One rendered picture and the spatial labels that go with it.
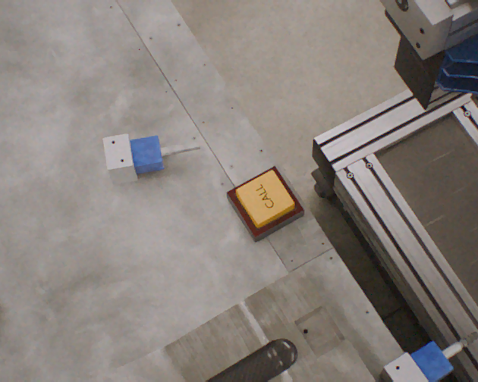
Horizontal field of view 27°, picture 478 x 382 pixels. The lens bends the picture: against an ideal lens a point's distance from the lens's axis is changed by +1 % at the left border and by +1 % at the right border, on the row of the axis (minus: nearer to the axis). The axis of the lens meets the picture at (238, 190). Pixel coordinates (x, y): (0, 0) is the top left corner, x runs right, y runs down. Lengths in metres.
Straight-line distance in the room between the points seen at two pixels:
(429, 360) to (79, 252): 0.49
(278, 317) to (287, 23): 1.33
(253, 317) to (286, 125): 1.14
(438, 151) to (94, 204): 0.91
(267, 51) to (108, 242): 1.14
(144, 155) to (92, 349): 0.27
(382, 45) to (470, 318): 0.78
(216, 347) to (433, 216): 0.89
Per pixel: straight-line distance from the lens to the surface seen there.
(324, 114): 2.34
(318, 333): 1.26
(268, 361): 1.23
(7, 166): 1.45
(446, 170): 2.08
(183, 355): 1.23
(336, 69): 2.40
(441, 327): 1.94
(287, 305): 1.24
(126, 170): 1.37
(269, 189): 1.35
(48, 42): 1.54
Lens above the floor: 2.08
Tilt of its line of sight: 67 degrees down
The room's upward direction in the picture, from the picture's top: 5 degrees counter-clockwise
